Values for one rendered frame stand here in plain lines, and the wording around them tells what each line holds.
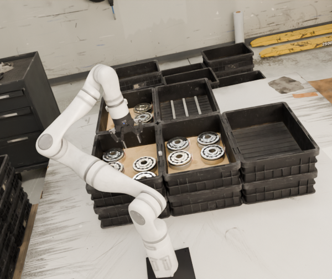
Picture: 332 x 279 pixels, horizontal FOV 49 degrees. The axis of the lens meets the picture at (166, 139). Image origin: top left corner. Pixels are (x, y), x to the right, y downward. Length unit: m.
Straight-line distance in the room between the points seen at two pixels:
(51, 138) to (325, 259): 1.02
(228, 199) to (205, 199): 0.09
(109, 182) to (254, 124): 0.84
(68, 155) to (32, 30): 3.57
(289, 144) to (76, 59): 3.62
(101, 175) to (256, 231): 0.63
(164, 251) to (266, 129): 0.80
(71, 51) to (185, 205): 3.60
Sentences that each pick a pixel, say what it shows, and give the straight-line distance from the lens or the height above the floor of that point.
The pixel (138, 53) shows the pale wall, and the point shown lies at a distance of 4.83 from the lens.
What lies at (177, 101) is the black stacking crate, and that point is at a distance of 2.09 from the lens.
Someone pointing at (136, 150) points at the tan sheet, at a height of 0.83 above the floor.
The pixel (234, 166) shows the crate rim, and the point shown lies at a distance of 1.40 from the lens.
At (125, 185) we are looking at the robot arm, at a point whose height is 1.05.
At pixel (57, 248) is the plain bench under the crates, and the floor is 0.70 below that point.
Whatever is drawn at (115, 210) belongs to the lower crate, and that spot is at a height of 0.80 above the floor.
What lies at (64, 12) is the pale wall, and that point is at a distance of 4.71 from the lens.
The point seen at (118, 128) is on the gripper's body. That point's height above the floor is 1.07.
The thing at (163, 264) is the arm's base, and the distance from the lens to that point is 1.30.
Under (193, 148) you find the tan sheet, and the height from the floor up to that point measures 0.83.
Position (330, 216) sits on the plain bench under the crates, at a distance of 1.55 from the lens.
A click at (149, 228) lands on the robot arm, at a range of 1.17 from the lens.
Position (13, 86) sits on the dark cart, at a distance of 2.83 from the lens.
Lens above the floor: 1.80
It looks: 33 degrees down
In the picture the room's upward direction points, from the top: 11 degrees counter-clockwise
